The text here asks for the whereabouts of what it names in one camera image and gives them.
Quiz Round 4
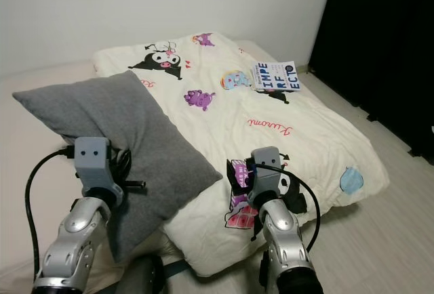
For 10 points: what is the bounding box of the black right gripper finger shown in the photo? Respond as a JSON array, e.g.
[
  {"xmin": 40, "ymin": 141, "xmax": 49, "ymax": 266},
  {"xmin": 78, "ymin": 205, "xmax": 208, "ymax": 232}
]
[{"xmin": 227, "ymin": 159, "xmax": 245, "ymax": 194}]

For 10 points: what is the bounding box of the cream cartoon print quilt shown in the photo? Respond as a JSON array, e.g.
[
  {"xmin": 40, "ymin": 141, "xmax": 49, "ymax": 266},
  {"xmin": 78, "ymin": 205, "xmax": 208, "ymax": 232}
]
[{"xmin": 94, "ymin": 32, "xmax": 391, "ymax": 280}]

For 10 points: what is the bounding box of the mattress with beige sheet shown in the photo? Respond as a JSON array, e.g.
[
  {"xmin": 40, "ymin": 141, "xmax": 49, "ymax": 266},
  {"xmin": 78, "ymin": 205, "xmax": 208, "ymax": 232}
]
[{"xmin": 0, "ymin": 37, "xmax": 374, "ymax": 294}]

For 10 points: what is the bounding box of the dark right robot leg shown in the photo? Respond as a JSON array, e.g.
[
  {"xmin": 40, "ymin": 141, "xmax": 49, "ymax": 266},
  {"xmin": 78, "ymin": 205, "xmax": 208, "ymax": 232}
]
[{"xmin": 256, "ymin": 260, "xmax": 275, "ymax": 294}]

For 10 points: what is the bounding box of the dark robot leg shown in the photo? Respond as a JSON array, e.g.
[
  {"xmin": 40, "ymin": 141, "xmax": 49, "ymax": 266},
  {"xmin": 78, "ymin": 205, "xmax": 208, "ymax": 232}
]
[
  {"xmin": 122, "ymin": 255, "xmax": 167, "ymax": 294},
  {"xmin": 256, "ymin": 260, "xmax": 275, "ymax": 294}
]

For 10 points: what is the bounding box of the white book with blue letters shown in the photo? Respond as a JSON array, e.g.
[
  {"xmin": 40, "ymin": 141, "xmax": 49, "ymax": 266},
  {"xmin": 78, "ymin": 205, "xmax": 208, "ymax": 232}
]
[{"xmin": 251, "ymin": 61, "xmax": 302, "ymax": 93}]

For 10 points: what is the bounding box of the dark left robot leg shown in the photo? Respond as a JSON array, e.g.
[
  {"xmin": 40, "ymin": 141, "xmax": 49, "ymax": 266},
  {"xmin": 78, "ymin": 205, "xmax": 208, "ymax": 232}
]
[{"xmin": 122, "ymin": 255, "xmax": 167, "ymax": 294}]

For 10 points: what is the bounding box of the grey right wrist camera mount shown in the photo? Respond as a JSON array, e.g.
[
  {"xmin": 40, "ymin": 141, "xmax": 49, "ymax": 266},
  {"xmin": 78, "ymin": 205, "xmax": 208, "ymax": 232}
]
[{"xmin": 250, "ymin": 146, "xmax": 287, "ymax": 200}]

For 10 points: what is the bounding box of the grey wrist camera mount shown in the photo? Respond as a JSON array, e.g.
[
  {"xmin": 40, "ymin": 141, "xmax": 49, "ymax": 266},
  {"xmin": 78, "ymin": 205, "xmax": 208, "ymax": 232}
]
[
  {"xmin": 250, "ymin": 146, "xmax": 287, "ymax": 200},
  {"xmin": 73, "ymin": 137, "xmax": 113, "ymax": 200}
]

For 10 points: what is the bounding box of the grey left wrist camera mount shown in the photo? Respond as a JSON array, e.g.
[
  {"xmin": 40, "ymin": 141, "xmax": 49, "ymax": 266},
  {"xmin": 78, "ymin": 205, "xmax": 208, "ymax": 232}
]
[{"xmin": 73, "ymin": 137, "xmax": 113, "ymax": 200}]

